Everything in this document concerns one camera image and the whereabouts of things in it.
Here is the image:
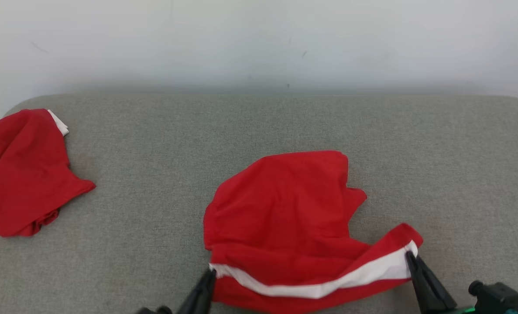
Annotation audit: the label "red Bulls jersey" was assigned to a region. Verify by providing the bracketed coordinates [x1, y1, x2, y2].
[0, 108, 96, 238]

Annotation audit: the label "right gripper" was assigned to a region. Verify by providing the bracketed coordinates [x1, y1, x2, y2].
[405, 253, 477, 314]

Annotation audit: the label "grey fabric sofa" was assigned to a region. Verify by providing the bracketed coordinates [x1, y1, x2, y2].
[0, 93, 518, 314]

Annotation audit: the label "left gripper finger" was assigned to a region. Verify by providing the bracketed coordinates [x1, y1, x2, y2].
[178, 270, 214, 314]
[196, 271, 217, 314]

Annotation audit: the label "red shorts with white band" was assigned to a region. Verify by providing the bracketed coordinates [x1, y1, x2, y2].
[203, 150, 424, 314]

